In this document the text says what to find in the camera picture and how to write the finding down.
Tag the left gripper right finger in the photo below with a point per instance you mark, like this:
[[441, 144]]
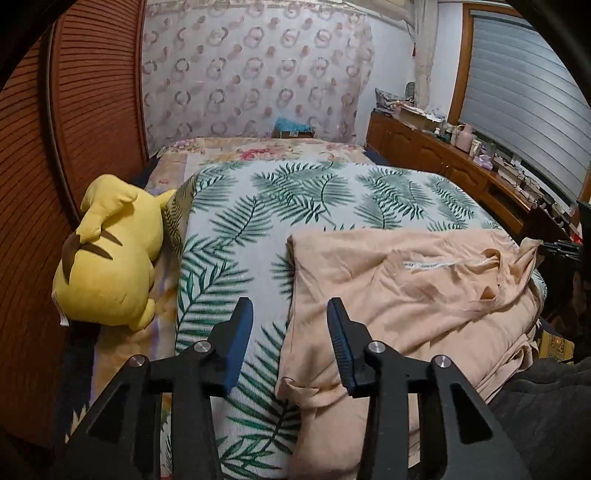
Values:
[[460, 438]]

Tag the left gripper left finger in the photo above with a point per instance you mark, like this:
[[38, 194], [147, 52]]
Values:
[[119, 437]]

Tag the beige printed t-shirt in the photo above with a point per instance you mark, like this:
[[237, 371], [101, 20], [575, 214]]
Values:
[[467, 294]]

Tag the yellow plush toy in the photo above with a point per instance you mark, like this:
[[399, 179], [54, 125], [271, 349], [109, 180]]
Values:
[[106, 269]]

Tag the wooden sideboard cabinet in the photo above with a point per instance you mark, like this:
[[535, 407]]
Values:
[[403, 146]]

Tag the palm leaf print blanket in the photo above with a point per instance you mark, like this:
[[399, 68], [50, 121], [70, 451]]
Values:
[[230, 224]]

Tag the purple small object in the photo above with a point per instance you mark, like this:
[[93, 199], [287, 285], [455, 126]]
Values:
[[484, 161]]

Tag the floral bed cover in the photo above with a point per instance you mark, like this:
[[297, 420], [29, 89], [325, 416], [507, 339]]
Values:
[[175, 164]]

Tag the cardboard box on sideboard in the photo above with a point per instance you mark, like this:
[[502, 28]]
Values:
[[418, 119]]

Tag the brown louvered wardrobe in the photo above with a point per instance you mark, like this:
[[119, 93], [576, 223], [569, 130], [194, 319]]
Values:
[[71, 110]]

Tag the grey window blind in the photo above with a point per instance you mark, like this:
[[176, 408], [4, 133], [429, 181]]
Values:
[[520, 95]]

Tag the blue item on box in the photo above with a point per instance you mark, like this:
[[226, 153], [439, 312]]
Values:
[[285, 129]]

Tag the circle pattern lace curtain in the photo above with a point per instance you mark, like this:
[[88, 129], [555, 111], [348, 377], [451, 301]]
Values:
[[232, 68]]

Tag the beige side curtain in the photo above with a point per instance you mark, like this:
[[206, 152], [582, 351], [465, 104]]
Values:
[[425, 32]]

